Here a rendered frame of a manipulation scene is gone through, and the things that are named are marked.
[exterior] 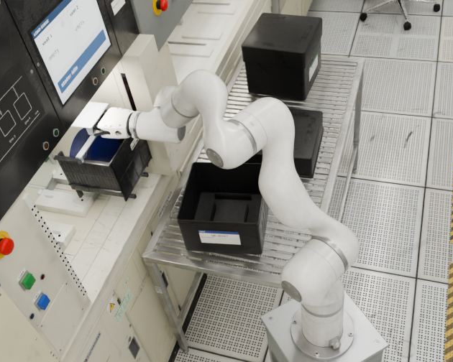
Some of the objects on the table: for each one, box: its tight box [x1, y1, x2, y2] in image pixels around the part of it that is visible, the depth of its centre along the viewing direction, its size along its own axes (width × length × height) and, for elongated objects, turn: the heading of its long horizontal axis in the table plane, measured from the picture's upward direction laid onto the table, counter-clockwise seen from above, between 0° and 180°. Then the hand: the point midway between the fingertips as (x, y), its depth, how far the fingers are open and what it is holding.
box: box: [241, 13, 322, 101], centre depth 243 cm, size 29×29×25 cm
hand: (90, 119), depth 169 cm, fingers closed on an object, 3 cm apart
